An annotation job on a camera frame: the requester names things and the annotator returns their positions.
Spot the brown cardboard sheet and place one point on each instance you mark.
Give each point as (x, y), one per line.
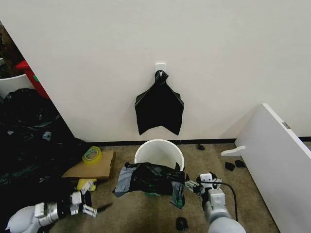
(92, 171)

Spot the red box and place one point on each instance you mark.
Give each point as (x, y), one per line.
(34, 77)

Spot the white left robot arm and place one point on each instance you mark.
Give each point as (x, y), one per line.
(22, 217)

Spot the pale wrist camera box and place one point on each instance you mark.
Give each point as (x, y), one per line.
(75, 202)
(206, 180)

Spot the white curved bracket piece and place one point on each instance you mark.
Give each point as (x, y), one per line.
(232, 151)

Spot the small black scrap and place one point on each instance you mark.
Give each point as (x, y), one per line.
(182, 223)
(229, 166)
(240, 163)
(200, 146)

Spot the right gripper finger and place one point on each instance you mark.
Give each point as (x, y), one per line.
(192, 186)
(218, 183)

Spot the black bag on hook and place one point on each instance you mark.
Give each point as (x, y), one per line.
(159, 109)

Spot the white board panel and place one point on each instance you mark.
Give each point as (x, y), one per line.
(279, 165)

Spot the white round trash bin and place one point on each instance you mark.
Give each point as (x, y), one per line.
(158, 153)

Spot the yellow tape roll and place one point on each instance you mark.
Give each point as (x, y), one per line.
(91, 156)

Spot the black garbage bag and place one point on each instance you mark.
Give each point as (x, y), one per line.
(150, 179)

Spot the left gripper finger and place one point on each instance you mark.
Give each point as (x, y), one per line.
(87, 187)
(93, 210)

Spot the dark leafy plant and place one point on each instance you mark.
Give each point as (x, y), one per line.
(7, 53)

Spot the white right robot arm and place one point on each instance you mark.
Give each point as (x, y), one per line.
(218, 213)

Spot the pile of black garbage bags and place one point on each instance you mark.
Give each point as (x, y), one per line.
(31, 145)

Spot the black baseboard strip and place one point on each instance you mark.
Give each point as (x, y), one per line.
(206, 141)

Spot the white curved container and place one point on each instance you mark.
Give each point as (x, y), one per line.
(14, 85)

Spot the white wall hook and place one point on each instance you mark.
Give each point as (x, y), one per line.
(160, 66)

